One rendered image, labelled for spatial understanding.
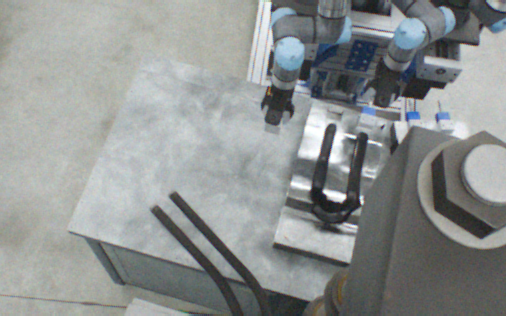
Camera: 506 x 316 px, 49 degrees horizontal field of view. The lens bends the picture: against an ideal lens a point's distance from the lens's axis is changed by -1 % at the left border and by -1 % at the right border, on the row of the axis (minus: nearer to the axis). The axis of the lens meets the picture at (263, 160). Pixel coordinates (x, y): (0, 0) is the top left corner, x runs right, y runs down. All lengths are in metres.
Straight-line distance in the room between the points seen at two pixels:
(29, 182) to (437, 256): 2.44
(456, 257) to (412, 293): 0.06
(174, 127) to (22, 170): 1.13
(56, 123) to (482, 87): 2.27
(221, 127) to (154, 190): 0.32
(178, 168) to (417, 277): 1.40
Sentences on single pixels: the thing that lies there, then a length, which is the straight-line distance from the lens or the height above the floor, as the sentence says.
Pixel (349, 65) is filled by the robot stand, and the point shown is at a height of 0.75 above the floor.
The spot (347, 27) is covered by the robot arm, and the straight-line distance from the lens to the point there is 1.59.
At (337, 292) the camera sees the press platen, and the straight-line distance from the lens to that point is 0.98.
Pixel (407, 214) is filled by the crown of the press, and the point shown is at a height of 2.01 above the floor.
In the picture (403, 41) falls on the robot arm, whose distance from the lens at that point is 1.53.
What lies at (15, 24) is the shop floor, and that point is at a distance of 3.34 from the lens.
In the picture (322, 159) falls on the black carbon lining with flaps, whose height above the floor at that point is 0.88.
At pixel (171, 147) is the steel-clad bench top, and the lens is 1.89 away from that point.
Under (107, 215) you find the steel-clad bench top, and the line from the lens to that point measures 1.82.
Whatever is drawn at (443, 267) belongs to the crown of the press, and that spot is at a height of 2.01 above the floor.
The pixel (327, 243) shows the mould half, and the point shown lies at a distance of 1.73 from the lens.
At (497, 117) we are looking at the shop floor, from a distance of 3.26.
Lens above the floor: 2.49
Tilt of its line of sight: 64 degrees down
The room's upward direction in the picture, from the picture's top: 12 degrees clockwise
